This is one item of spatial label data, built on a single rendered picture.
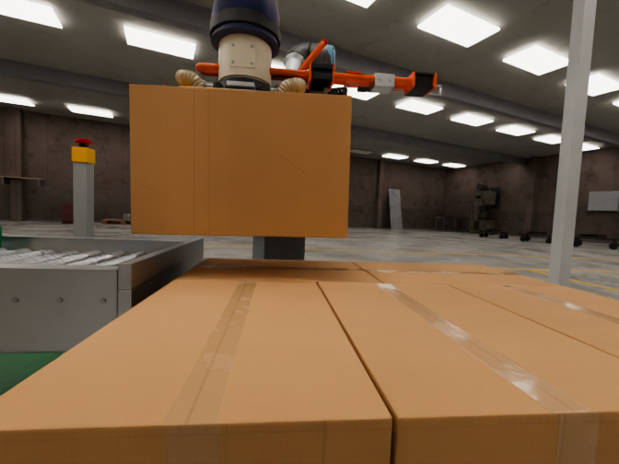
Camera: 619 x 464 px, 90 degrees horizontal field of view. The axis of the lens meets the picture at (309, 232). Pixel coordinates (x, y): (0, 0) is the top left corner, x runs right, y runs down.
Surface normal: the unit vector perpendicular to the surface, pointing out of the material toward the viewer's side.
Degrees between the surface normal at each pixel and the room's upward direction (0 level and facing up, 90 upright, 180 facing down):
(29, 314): 90
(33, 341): 90
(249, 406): 0
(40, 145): 90
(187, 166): 90
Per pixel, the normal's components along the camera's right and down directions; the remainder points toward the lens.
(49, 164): 0.43, 0.07
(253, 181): 0.07, 0.07
